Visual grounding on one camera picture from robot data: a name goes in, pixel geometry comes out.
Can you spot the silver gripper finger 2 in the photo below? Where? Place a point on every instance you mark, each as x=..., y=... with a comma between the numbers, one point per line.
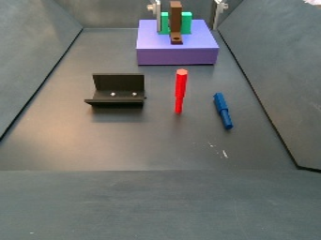
x=221, y=7
x=155, y=8

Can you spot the blue stepped peg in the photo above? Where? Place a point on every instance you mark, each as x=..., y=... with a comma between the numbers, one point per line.
x=222, y=108

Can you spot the green block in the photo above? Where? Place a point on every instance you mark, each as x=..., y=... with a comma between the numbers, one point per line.
x=185, y=26

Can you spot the purple base block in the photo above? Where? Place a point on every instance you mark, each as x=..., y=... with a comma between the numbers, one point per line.
x=155, y=51

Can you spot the red stepped peg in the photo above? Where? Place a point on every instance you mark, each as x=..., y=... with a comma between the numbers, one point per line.
x=181, y=83

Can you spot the brown upright bracket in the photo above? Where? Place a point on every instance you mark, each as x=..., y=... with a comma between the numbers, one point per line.
x=175, y=23

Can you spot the black angle bracket fixture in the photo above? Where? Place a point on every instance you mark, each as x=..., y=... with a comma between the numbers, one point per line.
x=118, y=89

